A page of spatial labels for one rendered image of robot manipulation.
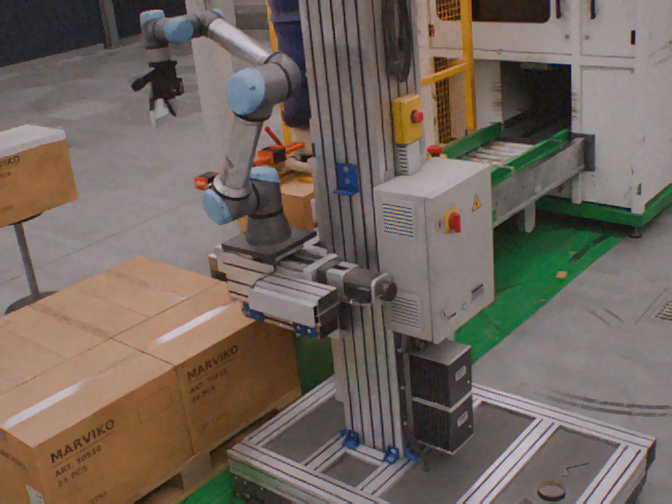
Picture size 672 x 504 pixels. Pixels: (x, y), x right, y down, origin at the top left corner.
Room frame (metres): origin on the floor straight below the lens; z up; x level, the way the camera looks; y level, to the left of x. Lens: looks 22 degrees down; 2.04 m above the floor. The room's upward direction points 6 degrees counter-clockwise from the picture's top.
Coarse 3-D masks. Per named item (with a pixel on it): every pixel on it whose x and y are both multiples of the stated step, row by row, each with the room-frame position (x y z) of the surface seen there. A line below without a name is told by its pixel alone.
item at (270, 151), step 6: (258, 150) 3.38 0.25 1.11; (264, 150) 3.42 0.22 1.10; (270, 150) 3.41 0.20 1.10; (276, 150) 3.40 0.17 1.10; (282, 150) 3.37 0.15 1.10; (264, 156) 3.36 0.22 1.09; (270, 156) 3.34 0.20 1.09; (276, 156) 3.35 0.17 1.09; (282, 156) 3.38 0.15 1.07; (270, 162) 3.34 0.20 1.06; (276, 162) 3.34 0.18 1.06
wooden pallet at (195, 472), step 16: (288, 400) 3.07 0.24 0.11; (256, 416) 2.93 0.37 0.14; (272, 416) 3.05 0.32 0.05; (208, 448) 2.74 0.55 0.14; (224, 448) 2.90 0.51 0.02; (192, 464) 2.68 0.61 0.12; (208, 464) 2.73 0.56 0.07; (224, 464) 2.79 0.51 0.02; (160, 480) 2.57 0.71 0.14; (176, 480) 2.67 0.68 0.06; (192, 480) 2.67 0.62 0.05; (208, 480) 2.72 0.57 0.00; (160, 496) 2.63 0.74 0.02; (176, 496) 2.62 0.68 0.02
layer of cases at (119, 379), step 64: (0, 320) 3.23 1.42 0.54; (64, 320) 3.17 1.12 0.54; (128, 320) 3.10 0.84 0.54; (192, 320) 3.04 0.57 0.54; (256, 320) 2.99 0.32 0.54; (0, 384) 2.68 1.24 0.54; (64, 384) 2.64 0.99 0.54; (128, 384) 2.59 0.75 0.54; (192, 384) 2.73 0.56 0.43; (256, 384) 2.96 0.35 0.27; (0, 448) 2.43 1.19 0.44; (64, 448) 2.33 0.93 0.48; (128, 448) 2.50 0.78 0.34; (192, 448) 2.70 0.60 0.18
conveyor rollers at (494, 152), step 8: (488, 144) 5.02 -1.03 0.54; (496, 144) 5.03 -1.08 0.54; (504, 144) 4.99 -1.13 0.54; (512, 144) 4.96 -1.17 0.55; (520, 144) 4.93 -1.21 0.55; (472, 152) 4.90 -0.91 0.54; (480, 152) 4.90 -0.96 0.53; (488, 152) 4.86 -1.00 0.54; (496, 152) 4.83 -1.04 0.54; (504, 152) 4.80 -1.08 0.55; (512, 152) 4.84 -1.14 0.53; (520, 152) 4.81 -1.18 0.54; (464, 160) 4.77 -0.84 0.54; (472, 160) 4.73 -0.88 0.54; (480, 160) 4.70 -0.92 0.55; (488, 160) 4.68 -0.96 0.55; (496, 160) 4.72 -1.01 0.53; (504, 160) 4.69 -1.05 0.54
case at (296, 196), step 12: (288, 180) 3.44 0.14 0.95; (288, 192) 3.28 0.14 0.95; (300, 192) 3.27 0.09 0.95; (312, 192) 3.26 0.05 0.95; (288, 204) 3.27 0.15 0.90; (300, 204) 3.22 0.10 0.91; (288, 216) 3.27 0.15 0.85; (300, 216) 3.23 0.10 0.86; (312, 216) 3.25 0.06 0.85; (240, 228) 3.48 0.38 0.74; (312, 228) 3.24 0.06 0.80
